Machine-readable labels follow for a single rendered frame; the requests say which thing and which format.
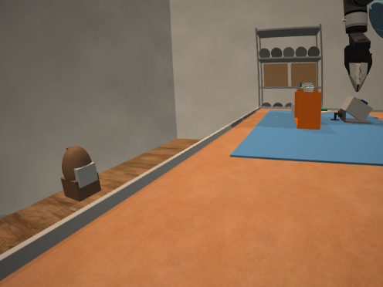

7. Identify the grey table edge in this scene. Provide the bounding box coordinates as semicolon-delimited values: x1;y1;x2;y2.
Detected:
0;106;291;281

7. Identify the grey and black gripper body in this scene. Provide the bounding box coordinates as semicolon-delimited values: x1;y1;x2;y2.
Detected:
344;25;370;63

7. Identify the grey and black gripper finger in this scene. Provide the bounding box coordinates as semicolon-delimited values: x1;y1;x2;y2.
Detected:
344;54;358;92
358;53;372;92

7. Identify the blue bench mat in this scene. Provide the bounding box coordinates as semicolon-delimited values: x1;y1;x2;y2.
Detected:
230;110;383;166

